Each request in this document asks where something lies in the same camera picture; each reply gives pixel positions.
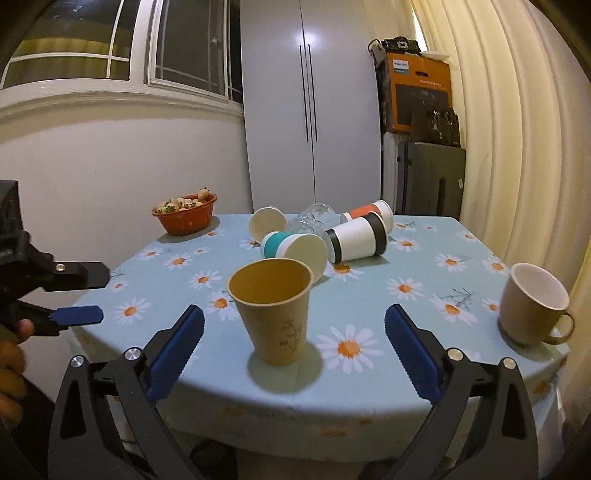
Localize blue daisy print tablecloth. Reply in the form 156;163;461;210
65;213;571;464

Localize brown handbag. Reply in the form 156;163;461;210
409;106;461;150

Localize brown paper cup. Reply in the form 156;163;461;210
228;258;314;367

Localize grey suitcase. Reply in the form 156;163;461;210
396;140;467;218

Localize white cup with black bands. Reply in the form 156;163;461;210
324;212;389;265

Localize grey wardrobe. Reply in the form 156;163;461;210
240;0;385;216

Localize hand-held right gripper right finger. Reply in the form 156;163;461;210
365;304;540;480

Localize white cup with teal band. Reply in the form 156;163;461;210
260;231;329;283

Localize white cup with orange band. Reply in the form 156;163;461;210
340;199;394;234

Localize black camera bag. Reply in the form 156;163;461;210
368;37;423;54

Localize beige ceramic mug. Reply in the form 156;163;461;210
498;263;576;347

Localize red plastic bowl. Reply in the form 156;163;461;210
152;193;218;236

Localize orange and black cardboard box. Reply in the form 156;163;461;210
385;52;454;136

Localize clear glass tumbler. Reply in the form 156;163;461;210
286;202;337;237

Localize heap of small beige trinkets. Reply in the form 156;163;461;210
156;187;214;214

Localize cream curtain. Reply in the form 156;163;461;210
410;0;591;326

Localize plain white paper cup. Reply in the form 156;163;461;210
249;207;288;241

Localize white framed window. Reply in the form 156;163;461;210
0;0;245;106

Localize person's left hand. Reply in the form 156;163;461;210
0;318;35;423

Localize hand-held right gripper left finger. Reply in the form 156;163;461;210
47;305;206;480

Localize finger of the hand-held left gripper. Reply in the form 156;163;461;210
13;305;103;337
25;242;111;294

